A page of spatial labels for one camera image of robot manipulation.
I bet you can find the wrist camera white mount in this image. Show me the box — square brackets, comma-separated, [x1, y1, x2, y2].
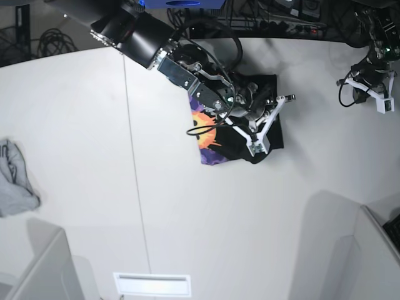
[220, 94, 296, 157]
[336, 71, 397, 114]

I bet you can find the white bin left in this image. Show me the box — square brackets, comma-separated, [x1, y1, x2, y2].
[1, 227, 101, 299]

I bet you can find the black T-shirt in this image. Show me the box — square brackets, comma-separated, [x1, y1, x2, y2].
[186, 73, 285, 166]

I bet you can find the white bin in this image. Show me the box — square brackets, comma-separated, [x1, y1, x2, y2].
[1, 227, 101, 299]
[324, 206, 399, 299]

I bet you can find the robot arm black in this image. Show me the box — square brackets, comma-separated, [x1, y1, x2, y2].
[351, 1, 399, 87]
[47, 1, 278, 122]

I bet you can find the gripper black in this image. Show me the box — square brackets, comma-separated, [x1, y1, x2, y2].
[349, 58, 393, 91]
[231, 77, 278, 121]

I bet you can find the black keyboard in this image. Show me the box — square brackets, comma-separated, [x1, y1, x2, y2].
[383, 215, 400, 251]

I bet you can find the blue box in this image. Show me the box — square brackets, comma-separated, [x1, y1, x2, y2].
[138, 0, 225, 9]

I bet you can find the grey crumpled cloth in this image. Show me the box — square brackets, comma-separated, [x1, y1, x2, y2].
[1, 139, 41, 218]

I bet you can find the black monitor stand left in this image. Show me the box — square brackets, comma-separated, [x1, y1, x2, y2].
[15, 1, 31, 45]

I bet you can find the coiled black cable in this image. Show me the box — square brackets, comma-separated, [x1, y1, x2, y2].
[37, 28, 79, 59]

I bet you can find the white bin right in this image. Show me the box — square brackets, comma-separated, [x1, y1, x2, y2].
[324, 206, 399, 299]

